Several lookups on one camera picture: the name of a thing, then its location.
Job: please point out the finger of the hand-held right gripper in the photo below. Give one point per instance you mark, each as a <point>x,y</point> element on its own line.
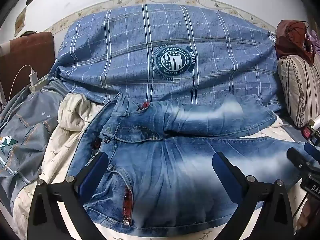
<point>312,148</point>
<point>298,158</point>

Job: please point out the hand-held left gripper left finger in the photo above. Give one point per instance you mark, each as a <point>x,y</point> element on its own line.
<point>95,173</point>

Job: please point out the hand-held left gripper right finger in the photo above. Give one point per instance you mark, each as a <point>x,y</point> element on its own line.
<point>225,173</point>

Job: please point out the blue denim pants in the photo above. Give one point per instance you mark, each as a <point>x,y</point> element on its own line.
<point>162,175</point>

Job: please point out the person's right hand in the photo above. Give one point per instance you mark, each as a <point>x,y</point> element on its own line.
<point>305,218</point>

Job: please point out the small red and white object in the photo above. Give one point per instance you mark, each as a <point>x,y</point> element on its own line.
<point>310,130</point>

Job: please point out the cream leaf print bed sheet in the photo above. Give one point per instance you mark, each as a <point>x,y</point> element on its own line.
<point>71,115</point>

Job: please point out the striped pillow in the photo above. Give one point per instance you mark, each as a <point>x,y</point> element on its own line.
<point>297,85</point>

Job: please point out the grey star print duvet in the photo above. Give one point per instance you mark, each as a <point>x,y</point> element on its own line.
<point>25,130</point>

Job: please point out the white power strip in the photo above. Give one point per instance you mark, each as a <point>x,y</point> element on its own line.
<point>40,85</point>

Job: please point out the purple cloth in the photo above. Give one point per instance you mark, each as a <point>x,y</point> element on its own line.
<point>315,40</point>

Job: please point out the reddish brown cloth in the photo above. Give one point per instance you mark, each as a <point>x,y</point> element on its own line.
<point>287,40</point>

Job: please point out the white charger plug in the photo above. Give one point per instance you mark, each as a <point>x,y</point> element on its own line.
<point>33,78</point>

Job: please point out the blue plaid blanket with emblem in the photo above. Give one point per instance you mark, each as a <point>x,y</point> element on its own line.
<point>125,55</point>

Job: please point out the brown headboard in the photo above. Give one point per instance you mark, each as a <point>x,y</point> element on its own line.
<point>27,50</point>

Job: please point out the small yellowish wall card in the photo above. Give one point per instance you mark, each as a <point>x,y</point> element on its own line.
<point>20,21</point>

